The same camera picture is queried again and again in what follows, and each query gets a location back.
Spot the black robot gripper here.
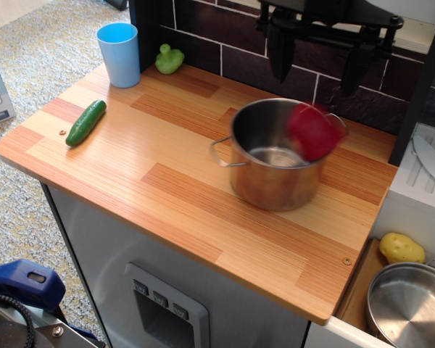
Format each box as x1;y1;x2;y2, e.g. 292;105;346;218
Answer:
257;1;404;97

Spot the stainless steel pot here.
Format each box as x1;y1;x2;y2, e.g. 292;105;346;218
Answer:
210;98;332;211

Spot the yellow toy potato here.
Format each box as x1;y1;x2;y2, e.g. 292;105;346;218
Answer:
378;233;426;264

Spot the light green toy vegetable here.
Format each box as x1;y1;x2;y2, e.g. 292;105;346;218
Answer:
155;43;185;75

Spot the white dish rack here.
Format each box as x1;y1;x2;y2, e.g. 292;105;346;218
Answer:
391;123;435;207

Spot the light blue plastic cup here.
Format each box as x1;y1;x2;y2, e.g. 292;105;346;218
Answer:
96;22;141;88

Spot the green toy cucumber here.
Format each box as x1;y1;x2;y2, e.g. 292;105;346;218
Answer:
65;100;107;146

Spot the steel pan in sink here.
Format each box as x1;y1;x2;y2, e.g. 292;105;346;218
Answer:
366;262;435;347

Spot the blue clamp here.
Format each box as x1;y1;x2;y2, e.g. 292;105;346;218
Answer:
0;259;66;311

